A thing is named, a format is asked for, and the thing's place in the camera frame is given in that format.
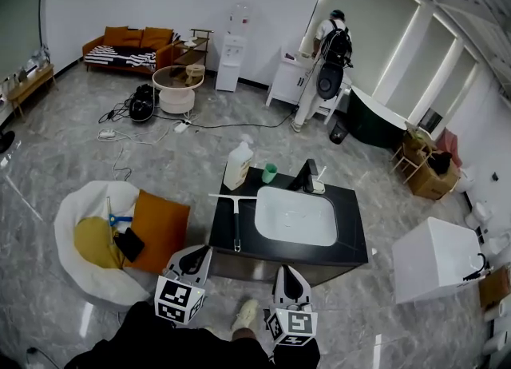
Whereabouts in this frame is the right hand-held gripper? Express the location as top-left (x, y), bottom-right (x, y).
top-left (265, 265), bottom-right (319, 347)

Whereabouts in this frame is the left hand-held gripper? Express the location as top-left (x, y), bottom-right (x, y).
top-left (154, 244), bottom-right (213, 327)

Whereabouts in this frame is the white squeegee with dark handle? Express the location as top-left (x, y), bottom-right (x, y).
top-left (208, 192), bottom-right (259, 253)

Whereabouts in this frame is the blue-handled squeegee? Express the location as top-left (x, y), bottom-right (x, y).
top-left (105, 196), bottom-right (133, 247)

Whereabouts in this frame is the person's left forearm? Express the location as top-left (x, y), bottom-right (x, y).
top-left (114, 300), bottom-right (181, 347)

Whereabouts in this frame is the person's right forearm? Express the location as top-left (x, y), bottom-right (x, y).
top-left (272, 336), bottom-right (321, 369)

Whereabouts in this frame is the person's white shoe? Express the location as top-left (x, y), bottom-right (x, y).
top-left (231, 299), bottom-right (260, 331)

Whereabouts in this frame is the person's leg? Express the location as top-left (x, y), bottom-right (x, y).
top-left (231, 327), bottom-right (257, 343)

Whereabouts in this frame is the person's black clothing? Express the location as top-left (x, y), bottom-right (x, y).
top-left (63, 327), bottom-right (276, 369)

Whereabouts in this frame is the large orange cushion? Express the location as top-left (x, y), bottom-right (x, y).
top-left (122, 189), bottom-right (192, 276)

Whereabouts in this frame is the black pouch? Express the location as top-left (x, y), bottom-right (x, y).
top-left (113, 227), bottom-right (146, 264)

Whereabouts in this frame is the black vanity counter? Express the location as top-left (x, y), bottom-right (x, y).
top-left (208, 166), bottom-right (370, 288)

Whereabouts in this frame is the white beanbag chair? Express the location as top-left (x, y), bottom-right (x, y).
top-left (53, 180), bottom-right (152, 307)

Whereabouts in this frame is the yellow cushion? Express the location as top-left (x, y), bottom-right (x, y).
top-left (73, 216), bottom-right (125, 270)

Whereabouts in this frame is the white sink basin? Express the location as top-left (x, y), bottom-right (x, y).
top-left (254, 185), bottom-right (339, 248)

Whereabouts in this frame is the white detergent bottle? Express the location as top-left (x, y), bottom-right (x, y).
top-left (223, 141), bottom-right (255, 192)

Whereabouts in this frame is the black faucet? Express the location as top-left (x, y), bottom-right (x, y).
top-left (286, 158), bottom-right (319, 194)

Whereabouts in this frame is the green cup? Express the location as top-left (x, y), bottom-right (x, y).
top-left (261, 163), bottom-right (279, 185)

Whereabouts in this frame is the white box cabinet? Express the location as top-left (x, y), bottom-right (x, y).
top-left (391, 216), bottom-right (494, 305)

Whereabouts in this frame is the black round floor device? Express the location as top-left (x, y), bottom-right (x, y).
top-left (128, 84), bottom-right (156, 123)

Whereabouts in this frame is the black trash bin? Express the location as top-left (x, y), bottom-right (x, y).
top-left (328, 119), bottom-right (350, 145)

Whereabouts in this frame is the cardboard box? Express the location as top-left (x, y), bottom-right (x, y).
top-left (406, 150), bottom-right (461, 201)

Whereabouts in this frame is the round glass-top coffee table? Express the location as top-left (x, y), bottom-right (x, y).
top-left (152, 64), bottom-right (206, 116)

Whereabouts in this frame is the light wooden chair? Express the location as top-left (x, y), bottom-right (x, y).
top-left (390, 126), bottom-right (437, 185)

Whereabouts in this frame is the white paper roll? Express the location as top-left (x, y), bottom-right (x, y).
top-left (482, 294), bottom-right (511, 323)

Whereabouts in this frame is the black standing fan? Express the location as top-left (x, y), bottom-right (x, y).
top-left (0, 129), bottom-right (17, 155)

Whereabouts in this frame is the white water dispenser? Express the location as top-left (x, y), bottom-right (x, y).
top-left (215, 33), bottom-right (248, 93)

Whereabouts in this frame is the orange sofa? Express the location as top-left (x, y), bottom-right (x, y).
top-left (81, 25), bottom-right (181, 77)

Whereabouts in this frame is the pink cloth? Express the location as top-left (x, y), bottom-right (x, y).
top-left (436, 127), bottom-right (465, 168)

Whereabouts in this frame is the white washstand cabinet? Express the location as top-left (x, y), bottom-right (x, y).
top-left (265, 48), bottom-right (353, 125)

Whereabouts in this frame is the black and white striped blanket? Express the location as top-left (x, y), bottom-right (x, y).
top-left (84, 44), bottom-right (158, 69)

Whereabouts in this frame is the wooden shelf rack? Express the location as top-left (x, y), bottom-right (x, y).
top-left (171, 28), bottom-right (215, 68)

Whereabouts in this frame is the wooden bench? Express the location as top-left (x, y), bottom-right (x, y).
top-left (5, 63), bottom-right (57, 120)

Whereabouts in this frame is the clear water jug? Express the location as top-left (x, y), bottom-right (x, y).
top-left (228, 1), bottom-right (252, 37)

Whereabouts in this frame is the white cable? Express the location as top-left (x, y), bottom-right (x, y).
top-left (97, 126), bottom-right (173, 182)

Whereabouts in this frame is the long black cable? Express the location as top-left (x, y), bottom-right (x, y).
top-left (153, 61), bottom-right (323, 130)

